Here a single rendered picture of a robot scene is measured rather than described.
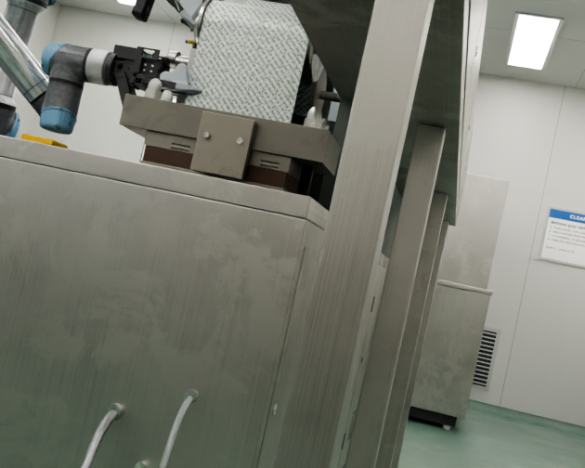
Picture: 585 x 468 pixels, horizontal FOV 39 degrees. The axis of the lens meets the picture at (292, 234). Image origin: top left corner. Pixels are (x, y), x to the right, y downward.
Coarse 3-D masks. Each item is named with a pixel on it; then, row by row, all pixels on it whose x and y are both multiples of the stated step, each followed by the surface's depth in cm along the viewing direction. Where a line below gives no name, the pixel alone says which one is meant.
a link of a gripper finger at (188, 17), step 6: (180, 0) 186; (186, 0) 186; (192, 0) 186; (198, 0) 185; (186, 6) 186; (192, 6) 185; (198, 6) 185; (180, 12) 185; (186, 12) 185; (192, 12) 185; (186, 18) 185; (192, 18) 186; (192, 24) 185
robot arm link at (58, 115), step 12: (48, 84) 181; (60, 84) 180; (72, 84) 180; (48, 96) 180; (60, 96) 179; (72, 96) 181; (48, 108) 179; (60, 108) 179; (72, 108) 181; (48, 120) 179; (60, 120) 180; (72, 120) 182; (60, 132) 182
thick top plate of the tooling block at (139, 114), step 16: (128, 96) 159; (128, 112) 158; (144, 112) 158; (160, 112) 157; (176, 112) 157; (192, 112) 156; (224, 112) 155; (128, 128) 162; (144, 128) 158; (160, 128) 157; (176, 128) 156; (192, 128) 156; (256, 128) 153; (272, 128) 153; (288, 128) 152; (304, 128) 152; (256, 144) 153; (272, 144) 153; (288, 144) 152; (304, 144) 152; (320, 144) 151; (336, 144) 161; (304, 160) 153; (320, 160) 151; (336, 160) 164
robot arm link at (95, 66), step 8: (96, 48) 182; (88, 56) 179; (96, 56) 179; (104, 56) 178; (88, 64) 179; (96, 64) 178; (104, 64) 178; (88, 72) 179; (96, 72) 179; (88, 80) 181; (96, 80) 180; (104, 80) 180
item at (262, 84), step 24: (216, 48) 177; (240, 48) 176; (192, 72) 178; (216, 72) 177; (240, 72) 176; (264, 72) 175; (288, 72) 174; (192, 96) 177; (216, 96) 176; (240, 96) 175; (264, 96) 174; (288, 96) 173; (288, 120) 173
